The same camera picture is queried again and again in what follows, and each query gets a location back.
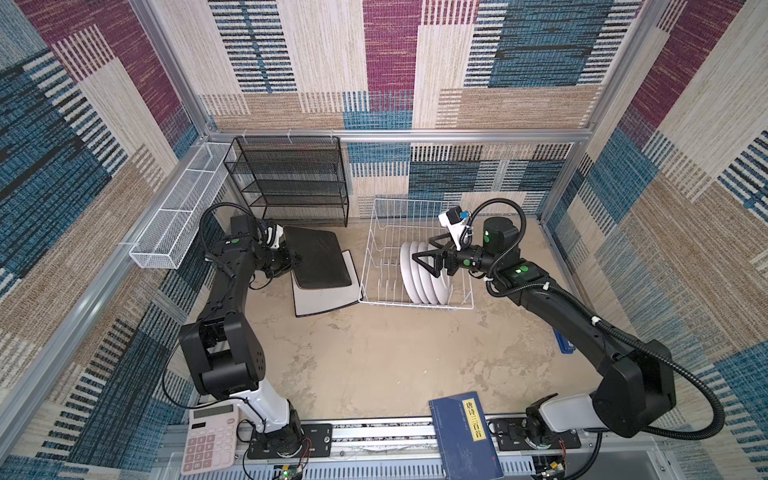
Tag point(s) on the aluminium front rail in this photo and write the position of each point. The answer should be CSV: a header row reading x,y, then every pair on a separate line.
x,y
406,448

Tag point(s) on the black square plate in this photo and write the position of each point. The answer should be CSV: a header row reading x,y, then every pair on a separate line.
x,y
317,258

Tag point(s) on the blue book yellow label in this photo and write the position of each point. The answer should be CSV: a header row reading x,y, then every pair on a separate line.
x,y
463,438

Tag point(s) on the blue flat box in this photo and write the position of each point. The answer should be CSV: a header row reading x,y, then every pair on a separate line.
x,y
564,345

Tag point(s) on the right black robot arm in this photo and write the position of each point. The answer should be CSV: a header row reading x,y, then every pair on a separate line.
x,y
637,386

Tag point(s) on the black mesh shelf rack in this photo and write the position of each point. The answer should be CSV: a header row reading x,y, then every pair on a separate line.
x,y
292,180

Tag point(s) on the wrist white camera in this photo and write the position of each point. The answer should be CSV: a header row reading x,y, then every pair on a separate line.
x,y
273,235
456,221

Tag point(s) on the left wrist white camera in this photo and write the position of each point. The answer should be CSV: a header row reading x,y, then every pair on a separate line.
x,y
273,235

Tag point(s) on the white wire wall basket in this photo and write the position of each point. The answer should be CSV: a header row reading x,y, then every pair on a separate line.
x,y
164,243

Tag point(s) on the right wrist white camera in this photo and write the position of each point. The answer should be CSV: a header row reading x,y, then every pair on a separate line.
x,y
456,221

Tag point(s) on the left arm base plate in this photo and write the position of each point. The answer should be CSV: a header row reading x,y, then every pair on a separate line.
x,y
318,441

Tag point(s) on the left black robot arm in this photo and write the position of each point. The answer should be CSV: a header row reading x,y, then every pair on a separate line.
x,y
222,352

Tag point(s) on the pink calculator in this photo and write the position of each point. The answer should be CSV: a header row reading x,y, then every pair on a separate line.
x,y
211,439

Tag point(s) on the white round plate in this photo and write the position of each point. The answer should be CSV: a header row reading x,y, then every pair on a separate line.
x,y
409,285
426,277
414,268
441,286

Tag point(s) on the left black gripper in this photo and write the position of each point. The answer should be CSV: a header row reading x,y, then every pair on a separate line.
x,y
288,261

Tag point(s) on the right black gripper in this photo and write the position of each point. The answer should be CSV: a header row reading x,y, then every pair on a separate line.
x,y
447,251

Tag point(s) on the white square plate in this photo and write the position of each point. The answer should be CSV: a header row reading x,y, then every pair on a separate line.
x,y
306,311
330,296

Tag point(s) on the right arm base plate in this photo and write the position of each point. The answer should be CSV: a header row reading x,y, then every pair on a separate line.
x,y
510,434

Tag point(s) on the white wire dish rack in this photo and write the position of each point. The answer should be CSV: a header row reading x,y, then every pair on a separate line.
x,y
393,222

